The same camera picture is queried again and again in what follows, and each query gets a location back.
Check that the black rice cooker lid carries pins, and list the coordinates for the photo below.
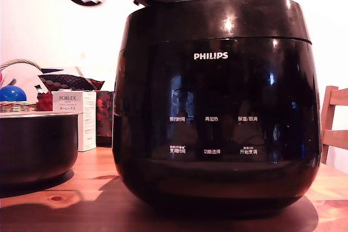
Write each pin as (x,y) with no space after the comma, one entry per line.
(217,20)

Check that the large black rice cooker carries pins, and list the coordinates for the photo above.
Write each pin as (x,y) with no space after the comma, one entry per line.
(217,123)

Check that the dark red floral box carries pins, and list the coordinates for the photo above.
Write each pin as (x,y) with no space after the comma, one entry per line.
(104,115)

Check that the white Porlex box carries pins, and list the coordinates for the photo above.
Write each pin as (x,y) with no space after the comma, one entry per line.
(71,101)

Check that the small red packet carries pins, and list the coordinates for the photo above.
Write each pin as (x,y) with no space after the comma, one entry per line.
(44,102)

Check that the black inner pot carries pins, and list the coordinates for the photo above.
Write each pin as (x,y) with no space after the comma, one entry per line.
(35,145)

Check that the white paper bag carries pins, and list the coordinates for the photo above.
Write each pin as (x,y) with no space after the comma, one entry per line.
(23,78)

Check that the woven wicker basket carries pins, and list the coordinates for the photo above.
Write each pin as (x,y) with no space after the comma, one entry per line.
(16,106)

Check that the wooden chair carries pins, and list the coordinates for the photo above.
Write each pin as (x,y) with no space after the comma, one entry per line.
(333,123)

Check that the blue ball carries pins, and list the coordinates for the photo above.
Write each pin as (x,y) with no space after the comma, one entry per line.
(12,94)

